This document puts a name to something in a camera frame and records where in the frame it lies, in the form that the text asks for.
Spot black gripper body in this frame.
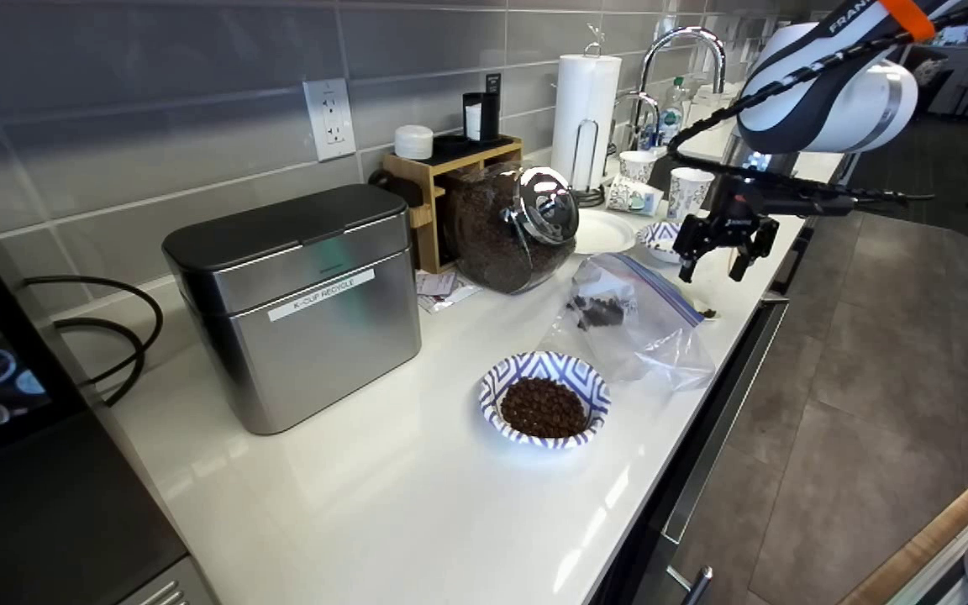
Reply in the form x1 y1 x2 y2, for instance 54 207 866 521
687 180 776 250

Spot coffee beans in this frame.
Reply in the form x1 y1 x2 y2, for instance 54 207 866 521
496 378 593 440
566 294 628 332

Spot large blue patterned bowl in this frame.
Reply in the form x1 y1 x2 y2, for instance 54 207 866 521
475 347 616 455

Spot coffee beans in bowl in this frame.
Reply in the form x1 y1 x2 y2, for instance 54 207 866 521
496 378 593 440

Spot upright patterned paper cup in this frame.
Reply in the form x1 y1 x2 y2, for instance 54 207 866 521
664 165 720 227

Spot lying patterned paper cup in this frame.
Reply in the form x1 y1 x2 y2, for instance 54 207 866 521
601 174 670 220

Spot white plate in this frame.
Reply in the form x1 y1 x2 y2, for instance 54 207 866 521
571 208 645 259

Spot clear zip plastic bag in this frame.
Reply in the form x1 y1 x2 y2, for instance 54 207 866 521
547 250 720 394

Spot soap bottle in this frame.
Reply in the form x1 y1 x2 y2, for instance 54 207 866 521
655 73 687 152

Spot metal paper towel holder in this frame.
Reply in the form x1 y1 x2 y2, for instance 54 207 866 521
566 115 608 208

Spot white paper towel roll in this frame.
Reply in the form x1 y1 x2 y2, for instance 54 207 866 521
547 50 624 196

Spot glass coffee bean jar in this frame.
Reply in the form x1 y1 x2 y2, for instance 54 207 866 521
438 162 586 301

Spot tall chrome faucet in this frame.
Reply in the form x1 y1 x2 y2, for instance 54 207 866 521
628 25 732 155

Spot tall black box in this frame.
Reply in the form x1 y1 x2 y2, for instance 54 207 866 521
481 71 505 145

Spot black box with white label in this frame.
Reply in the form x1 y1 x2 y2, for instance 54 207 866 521
459 92 488 145

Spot wooden rack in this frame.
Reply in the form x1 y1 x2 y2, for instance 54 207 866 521
379 131 526 275

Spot stainless steel bin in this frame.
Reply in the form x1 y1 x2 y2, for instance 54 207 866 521
162 182 428 436

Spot black appliance with screen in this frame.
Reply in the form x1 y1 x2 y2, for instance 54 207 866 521
0 190 219 605

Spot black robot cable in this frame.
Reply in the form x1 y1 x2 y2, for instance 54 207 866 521
663 0 968 217

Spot long drawer handle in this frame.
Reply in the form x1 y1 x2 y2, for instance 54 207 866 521
659 301 793 550

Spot orange strap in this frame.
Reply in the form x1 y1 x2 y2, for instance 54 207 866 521
880 0 940 49

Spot white wall outlet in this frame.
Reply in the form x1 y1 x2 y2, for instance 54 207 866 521
300 78 358 165

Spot black power cable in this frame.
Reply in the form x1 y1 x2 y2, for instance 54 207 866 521
16 274 168 409

